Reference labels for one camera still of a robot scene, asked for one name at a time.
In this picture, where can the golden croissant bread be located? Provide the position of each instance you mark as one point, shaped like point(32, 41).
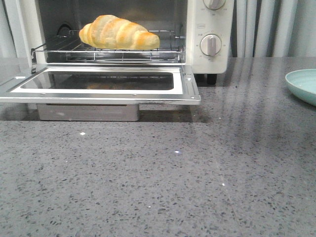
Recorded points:
point(111, 32)

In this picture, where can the white Toshiba toaster oven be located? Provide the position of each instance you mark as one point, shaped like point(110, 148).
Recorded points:
point(188, 18)

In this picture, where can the light green plate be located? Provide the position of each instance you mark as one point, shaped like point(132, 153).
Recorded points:
point(302, 83)

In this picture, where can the upper oven control knob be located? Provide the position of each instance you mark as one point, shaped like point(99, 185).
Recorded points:
point(214, 4)

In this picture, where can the lower oven control knob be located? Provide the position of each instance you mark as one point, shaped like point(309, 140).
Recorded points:
point(210, 45)

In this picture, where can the glass oven door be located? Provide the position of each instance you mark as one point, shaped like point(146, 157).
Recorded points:
point(103, 85)

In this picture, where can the metal oven door handle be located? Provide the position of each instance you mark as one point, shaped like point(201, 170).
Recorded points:
point(72, 112)

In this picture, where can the oven control knob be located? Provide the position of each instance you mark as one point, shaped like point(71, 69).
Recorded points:
point(214, 4)
point(210, 45)

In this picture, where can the black oven foot right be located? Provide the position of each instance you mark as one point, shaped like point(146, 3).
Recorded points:
point(211, 79)

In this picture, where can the metal wire oven rack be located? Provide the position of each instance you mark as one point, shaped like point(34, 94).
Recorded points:
point(69, 48)

